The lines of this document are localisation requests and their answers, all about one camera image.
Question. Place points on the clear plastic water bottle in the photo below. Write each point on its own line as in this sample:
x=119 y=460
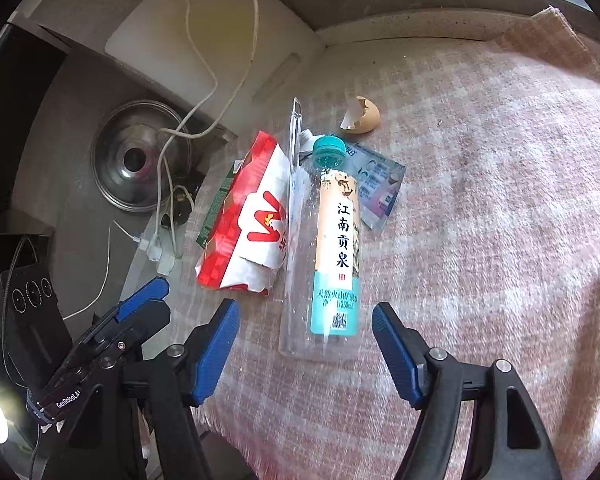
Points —
x=337 y=240

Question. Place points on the red and white paper carton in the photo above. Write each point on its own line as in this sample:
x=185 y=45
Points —
x=230 y=240

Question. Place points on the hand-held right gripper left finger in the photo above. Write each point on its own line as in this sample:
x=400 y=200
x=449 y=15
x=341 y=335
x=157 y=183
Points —
x=215 y=355

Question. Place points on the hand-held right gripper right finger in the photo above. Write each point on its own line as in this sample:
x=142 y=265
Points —
x=400 y=355

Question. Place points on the green drink carton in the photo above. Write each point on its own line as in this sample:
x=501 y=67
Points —
x=214 y=215

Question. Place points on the broken brown eggshell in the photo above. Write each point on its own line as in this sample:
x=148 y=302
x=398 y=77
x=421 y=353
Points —
x=367 y=120

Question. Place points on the white cutting board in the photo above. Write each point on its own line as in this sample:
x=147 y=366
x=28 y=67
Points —
x=145 y=35

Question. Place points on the clear plastic box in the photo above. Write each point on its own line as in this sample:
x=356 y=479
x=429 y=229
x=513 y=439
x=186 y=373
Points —
x=300 y=260

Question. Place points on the steel pot lid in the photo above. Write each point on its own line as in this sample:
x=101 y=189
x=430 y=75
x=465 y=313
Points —
x=110 y=170

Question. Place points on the white power strip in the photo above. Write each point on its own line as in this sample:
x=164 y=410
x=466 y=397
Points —
x=162 y=262

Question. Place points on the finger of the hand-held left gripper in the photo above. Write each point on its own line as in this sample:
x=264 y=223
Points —
x=145 y=292
x=152 y=325

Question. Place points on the pink plaid fringed cloth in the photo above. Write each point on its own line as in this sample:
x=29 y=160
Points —
x=505 y=210

